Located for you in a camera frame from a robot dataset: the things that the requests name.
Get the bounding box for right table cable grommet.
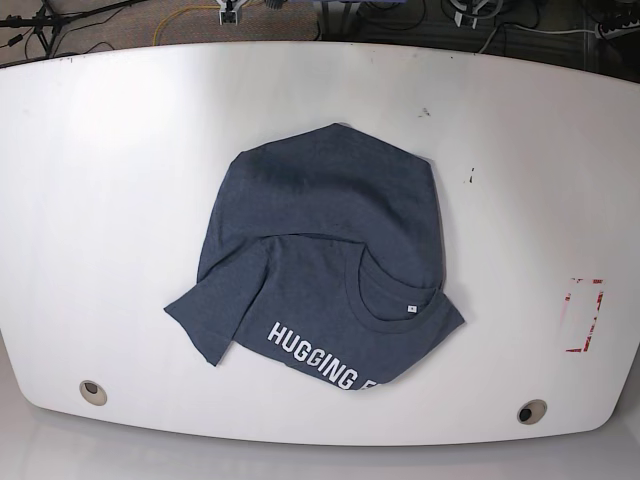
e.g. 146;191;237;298
517;399;547;425

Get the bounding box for white power strip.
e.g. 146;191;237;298
595;9;639;40

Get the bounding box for dark blue printed T-shirt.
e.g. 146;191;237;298
166;124;464;391

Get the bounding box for yellow cable on floor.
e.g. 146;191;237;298
152;3;217;47

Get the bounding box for table cable grommet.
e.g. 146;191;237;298
517;399;547;425
79;380;108;407

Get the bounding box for left table cable grommet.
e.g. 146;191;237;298
79;380;108;407

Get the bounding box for black tripod stand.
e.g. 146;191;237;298
1;0;145;59

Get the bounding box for red tape rectangle marking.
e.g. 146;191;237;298
560;278;605;353

